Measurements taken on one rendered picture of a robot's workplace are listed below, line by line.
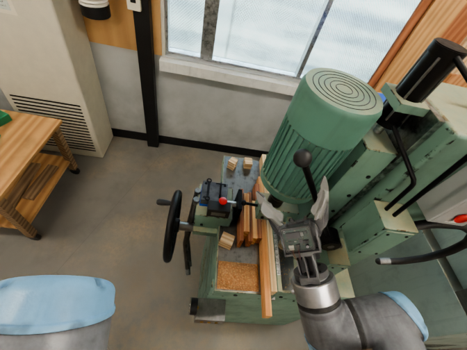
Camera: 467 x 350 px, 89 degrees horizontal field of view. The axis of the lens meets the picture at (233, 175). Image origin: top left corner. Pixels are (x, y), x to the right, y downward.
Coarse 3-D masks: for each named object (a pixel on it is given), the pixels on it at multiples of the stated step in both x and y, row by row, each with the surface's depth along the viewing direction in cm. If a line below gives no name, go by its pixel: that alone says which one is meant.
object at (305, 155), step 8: (296, 152) 44; (304, 152) 43; (296, 160) 43; (304, 160) 43; (304, 168) 46; (312, 184) 49; (312, 192) 52; (328, 232) 67; (336, 232) 70; (320, 240) 70; (328, 240) 68; (336, 240) 68; (328, 248) 70; (336, 248) 70
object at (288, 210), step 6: (258, 204) 83; (282, 204) 82; (288, 204) 82; (294, 204) 83; (258, 210) 82; (282, 210) 80; (288, 210) 81; (294, 210) 81; (258, 216) 83; (264, 216) 83; (288, 216) 82; (294, 216) 82
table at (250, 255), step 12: (228, 156) 114; (228, 168) 110; (240, 168) 111; (252, 168) 113; (228, 180) 105; (240, 180) 107; (252, 180) 108; (204, 228) 92; (216, 228) 93; (228, 228) 91; (216, 240) 92; (216, 252) 86; (228, 252) 85; (240, 252) 86; (252, 252) 87; (216, 264) 82; (216, 276) 79; (216, 288) 77
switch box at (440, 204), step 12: (456, 180) 50; (432, 192) 55; (444, 192) 53; (456, 192) 50; (420, 204) 58; (432, 204) 55; (444, 204) 52; (456, 204) 50; (432, 216) 54; (444, 216) 53; (456, 216) 53
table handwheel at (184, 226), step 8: (176, 192) 92; (176, 200) 88; (176, 208) 86; (168, 216) 84; (176, 216) 98; (168, 224) 83; (176, 224) 94; (184, 224) 96; (192, 224) 97; (168, 232) 83; (176, 232) 95; (168, 240) 83; (168, 248) 84; (168, 256) 86
